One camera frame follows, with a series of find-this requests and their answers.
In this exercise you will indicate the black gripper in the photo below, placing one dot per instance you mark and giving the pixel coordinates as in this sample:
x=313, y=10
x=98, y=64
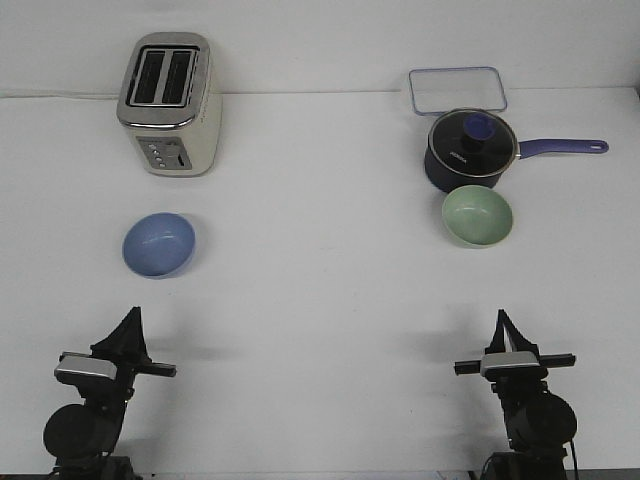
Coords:
x=514, y=387
x=126, y=339

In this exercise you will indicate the blue bowl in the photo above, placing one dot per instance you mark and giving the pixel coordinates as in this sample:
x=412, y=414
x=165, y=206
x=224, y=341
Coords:
x=159, y=245

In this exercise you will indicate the green bowl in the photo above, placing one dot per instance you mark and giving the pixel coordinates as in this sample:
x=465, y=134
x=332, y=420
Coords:
x=477, y=216

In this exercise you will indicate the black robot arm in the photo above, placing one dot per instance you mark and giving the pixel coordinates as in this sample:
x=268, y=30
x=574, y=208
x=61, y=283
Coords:
x=540, y=426
x=82, y=437

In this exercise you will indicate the dark blue saucepan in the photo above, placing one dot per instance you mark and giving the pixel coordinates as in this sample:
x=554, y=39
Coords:
x=445, y=177

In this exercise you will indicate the glass pot lid blue knob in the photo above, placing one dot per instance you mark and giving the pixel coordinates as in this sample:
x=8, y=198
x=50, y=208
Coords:
x=473, y=142

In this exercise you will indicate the silver two-slot toaster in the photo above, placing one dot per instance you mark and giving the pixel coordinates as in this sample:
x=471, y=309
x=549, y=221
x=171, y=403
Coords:
x=170, y=104

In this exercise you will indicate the clear blue-rimmed container lid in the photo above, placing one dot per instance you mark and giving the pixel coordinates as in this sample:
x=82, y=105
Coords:
x=435, y=91

